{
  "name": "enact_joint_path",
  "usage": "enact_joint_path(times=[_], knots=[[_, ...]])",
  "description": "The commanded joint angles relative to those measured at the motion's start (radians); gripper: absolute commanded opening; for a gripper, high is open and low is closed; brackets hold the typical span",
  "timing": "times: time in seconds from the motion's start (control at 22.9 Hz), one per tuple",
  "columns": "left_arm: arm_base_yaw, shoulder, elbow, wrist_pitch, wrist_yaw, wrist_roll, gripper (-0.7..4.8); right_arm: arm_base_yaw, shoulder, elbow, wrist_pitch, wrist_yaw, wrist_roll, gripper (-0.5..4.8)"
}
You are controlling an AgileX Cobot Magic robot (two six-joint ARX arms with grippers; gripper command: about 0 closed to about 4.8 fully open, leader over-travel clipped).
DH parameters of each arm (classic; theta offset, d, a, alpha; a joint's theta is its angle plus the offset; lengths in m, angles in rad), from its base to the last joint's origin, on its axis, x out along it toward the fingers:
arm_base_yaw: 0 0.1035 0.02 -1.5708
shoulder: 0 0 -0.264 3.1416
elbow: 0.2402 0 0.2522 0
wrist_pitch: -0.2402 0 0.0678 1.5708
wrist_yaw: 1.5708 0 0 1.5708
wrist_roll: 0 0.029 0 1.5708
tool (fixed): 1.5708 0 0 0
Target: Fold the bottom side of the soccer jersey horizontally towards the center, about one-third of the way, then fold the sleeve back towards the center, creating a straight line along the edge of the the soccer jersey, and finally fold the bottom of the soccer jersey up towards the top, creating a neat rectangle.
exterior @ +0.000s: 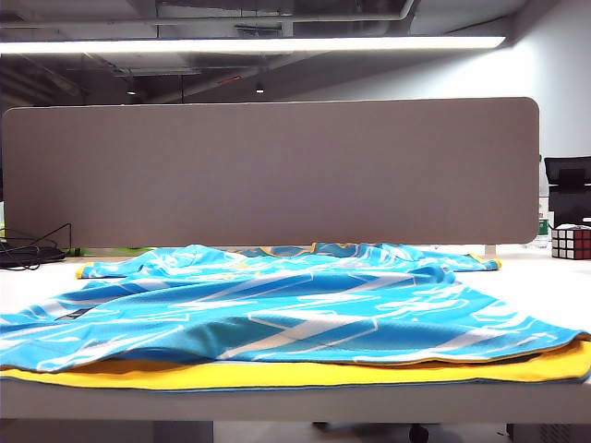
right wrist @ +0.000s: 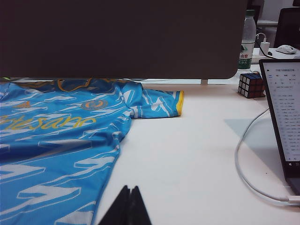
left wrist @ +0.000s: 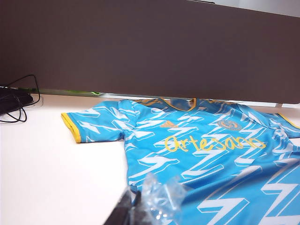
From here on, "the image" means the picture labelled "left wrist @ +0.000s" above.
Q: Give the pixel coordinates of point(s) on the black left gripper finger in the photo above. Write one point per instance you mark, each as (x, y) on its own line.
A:
(126, 211)

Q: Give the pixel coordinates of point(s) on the light blue soccer jersey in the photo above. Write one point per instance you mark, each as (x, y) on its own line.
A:
(199, 164)

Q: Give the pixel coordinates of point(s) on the clear crinkled plastic piece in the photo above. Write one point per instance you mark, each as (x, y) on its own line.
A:
(161, 201)

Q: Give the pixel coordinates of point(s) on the green strip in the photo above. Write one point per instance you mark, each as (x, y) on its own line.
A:
(70, 92)

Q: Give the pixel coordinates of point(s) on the brown partition panel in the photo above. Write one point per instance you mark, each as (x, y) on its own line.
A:
(140, 47)

